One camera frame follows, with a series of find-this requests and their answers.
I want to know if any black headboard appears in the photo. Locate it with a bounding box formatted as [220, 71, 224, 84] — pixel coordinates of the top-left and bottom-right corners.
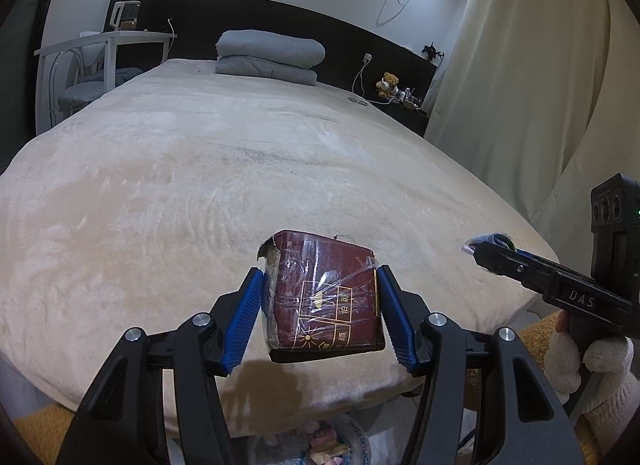
[107, 0, 438, 132]

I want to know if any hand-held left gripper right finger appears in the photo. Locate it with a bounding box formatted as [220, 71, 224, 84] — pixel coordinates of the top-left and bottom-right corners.
[376, 265, 586, 465]

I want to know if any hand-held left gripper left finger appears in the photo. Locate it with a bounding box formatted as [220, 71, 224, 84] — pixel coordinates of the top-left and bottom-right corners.
[56, 267, 265, 465]

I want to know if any cream curtain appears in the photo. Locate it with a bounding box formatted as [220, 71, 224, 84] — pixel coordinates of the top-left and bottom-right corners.
[425, 0, 640, 266]

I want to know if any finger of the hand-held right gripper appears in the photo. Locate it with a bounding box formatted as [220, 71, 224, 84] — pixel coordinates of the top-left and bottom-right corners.
[472, 244, 591, 298]
[510, 245, 591, 277]

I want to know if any beige bed blanket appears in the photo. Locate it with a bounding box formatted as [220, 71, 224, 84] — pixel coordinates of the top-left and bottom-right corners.
[0, 59, 561, 438]

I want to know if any person's right forearm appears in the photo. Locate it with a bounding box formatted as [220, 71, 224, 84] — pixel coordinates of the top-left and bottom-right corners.
[570, 365, 640, 465]

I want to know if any white charger cable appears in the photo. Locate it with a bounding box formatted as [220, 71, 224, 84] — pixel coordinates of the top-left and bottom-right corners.
[351, 52, 397, 106]

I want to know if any cluttered bedside table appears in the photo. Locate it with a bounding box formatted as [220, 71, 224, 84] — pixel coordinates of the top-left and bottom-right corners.
[395, 86, 432, 118]

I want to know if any brown teddy bear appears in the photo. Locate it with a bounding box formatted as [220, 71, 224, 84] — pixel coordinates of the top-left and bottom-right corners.
[376, 72, 401, 98]

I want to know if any clear printed plastic bag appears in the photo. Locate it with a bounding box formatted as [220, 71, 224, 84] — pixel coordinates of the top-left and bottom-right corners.
[245, 412, 417, 465]

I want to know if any small white blue wrapper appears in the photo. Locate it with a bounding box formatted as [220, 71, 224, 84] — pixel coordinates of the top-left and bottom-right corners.
[461, 232, 517, 259]

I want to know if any grey metal chair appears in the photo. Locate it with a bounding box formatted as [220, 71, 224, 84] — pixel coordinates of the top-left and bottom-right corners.
[47, 42, 144, 122]

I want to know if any person's right hand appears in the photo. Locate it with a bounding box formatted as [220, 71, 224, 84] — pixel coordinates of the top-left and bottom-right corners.
[544, 312, 636, 396]

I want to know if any dark red box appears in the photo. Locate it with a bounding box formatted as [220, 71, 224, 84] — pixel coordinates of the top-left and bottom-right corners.
[257, 230, 387, 364]

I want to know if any folded grey blanket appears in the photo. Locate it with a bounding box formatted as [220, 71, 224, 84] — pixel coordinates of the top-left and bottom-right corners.
[215, 30, 327, 87]

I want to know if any white desk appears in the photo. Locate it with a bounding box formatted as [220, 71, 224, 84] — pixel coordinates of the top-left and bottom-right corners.
[34, 31, 178, 136]

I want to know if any orange fuzzy rug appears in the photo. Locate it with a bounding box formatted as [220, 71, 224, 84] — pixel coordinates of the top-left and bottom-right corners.
[14, 312, 601, 465]

